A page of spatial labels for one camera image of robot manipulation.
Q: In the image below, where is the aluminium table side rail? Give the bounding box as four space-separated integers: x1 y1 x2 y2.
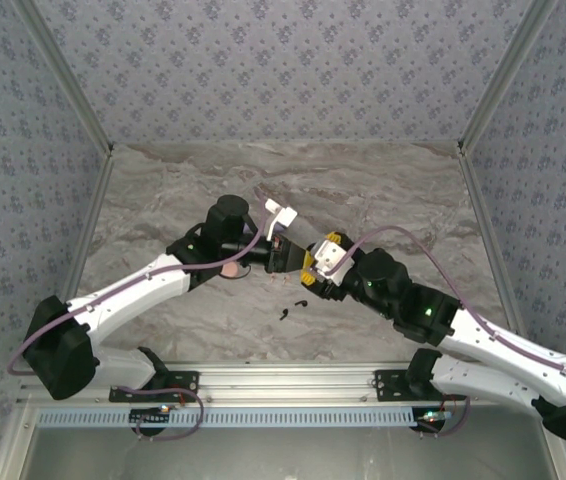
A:
0 149 115 480
457 147 566 480

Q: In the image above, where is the slotted pale cable duct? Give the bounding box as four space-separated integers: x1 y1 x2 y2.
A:
37 405 427 430

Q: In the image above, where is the aluminium upright frame post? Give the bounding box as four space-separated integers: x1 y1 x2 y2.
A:
457 0 562 154
10 0 115 157

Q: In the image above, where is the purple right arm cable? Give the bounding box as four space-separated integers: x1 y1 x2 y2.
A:
332 225 566 389

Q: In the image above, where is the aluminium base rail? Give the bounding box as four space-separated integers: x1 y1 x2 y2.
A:
16 360 497 405

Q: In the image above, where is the small black circuit board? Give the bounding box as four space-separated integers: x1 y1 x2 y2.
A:
129 405 173 437
412 407 453 435

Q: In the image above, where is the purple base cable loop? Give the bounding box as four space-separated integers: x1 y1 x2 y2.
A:
111 382 206 443
418 389 474 439

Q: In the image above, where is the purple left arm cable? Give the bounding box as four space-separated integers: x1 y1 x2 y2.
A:
6 185 270 377

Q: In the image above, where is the grey metal sheet panel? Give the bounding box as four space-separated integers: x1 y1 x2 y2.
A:
12 403 566 480

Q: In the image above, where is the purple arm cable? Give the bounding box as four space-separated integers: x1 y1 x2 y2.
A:
6 185 270 377
332 225 566 389

